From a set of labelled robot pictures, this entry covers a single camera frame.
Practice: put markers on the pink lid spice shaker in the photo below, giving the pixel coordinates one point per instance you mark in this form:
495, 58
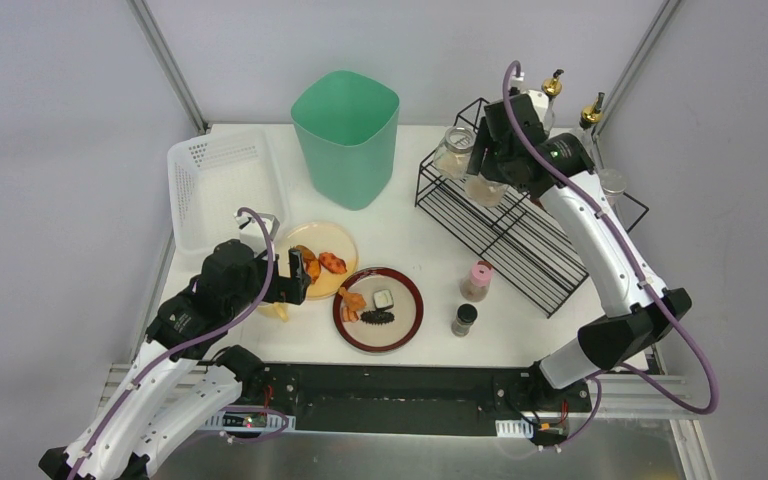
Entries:
474, 287

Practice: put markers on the white plastic basket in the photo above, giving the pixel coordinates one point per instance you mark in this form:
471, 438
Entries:
211, 176

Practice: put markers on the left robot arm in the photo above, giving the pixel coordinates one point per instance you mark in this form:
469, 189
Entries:
133, 435

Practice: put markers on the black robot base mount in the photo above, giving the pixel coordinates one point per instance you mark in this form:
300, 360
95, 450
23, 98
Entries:
410, 400

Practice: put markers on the black sea cucumber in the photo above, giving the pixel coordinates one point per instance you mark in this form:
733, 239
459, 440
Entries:
377, 317

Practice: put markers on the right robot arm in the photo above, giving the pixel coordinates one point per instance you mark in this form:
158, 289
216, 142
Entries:
638, 307

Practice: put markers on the fried chicken nugget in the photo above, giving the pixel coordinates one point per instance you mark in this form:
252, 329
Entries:
354, 301

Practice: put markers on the black wire rack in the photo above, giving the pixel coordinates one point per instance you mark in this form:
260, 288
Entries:
523, 243

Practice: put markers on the red rimmed plate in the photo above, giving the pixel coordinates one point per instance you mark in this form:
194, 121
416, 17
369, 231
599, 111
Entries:
409, 311

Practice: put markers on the cream plate with leaf pattern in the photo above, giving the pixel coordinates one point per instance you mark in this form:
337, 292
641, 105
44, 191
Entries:
321, 237

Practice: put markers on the glass jar with rice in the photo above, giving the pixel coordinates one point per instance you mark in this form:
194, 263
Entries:
483, 192

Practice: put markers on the glass jar with grains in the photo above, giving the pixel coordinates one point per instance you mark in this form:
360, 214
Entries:
452, 155

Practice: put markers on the shrimp piece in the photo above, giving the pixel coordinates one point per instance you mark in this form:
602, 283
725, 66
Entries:
348, 315

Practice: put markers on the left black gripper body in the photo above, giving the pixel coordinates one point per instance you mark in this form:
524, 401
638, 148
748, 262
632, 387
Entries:
295, 276

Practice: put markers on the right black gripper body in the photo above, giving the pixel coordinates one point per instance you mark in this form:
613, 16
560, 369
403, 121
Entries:
490, 155

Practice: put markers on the gold spout oil bottle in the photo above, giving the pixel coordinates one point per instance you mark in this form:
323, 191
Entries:
549, 91

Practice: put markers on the green plastic bin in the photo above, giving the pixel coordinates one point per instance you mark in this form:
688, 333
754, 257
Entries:
346, 124

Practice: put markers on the fried chicken wing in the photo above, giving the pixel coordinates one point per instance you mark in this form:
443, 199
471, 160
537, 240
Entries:
310, 262

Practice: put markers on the black lid pepper shaker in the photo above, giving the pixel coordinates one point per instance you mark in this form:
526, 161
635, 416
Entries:
465, 317

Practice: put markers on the sushi roll piece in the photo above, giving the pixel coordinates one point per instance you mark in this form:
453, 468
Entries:
383, 299

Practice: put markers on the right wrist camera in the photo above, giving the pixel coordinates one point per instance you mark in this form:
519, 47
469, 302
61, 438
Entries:
530, 89

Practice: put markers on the silver lid spice jar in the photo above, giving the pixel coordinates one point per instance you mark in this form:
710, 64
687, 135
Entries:
613, 184

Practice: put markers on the yellow mug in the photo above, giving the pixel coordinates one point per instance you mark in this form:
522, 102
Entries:
277, 311

